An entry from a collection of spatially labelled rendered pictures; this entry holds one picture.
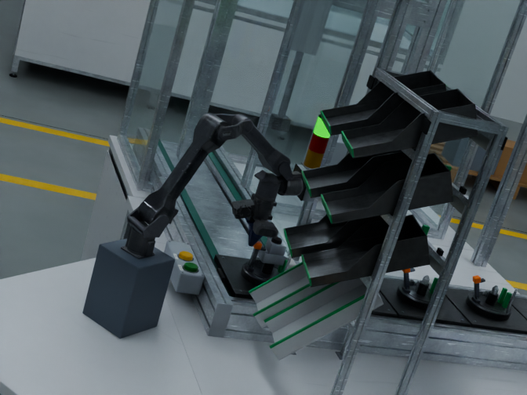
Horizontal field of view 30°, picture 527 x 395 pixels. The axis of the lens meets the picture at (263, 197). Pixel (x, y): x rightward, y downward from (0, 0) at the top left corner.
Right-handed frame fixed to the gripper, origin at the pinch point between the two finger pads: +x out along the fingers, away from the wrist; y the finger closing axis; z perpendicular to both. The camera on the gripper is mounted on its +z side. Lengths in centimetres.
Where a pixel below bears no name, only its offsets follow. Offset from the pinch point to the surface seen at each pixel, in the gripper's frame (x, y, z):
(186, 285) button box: 17.2, 2.1, 15.4
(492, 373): 23, 20, -77
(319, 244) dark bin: -14.2, 33.8, -3.8
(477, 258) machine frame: 20, -61, -113
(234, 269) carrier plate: 12.7, -3.3, 1.1
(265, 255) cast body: 4.6, 2.1, -4.3
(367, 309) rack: -8, 53, -11
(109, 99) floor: 110, -489, -46
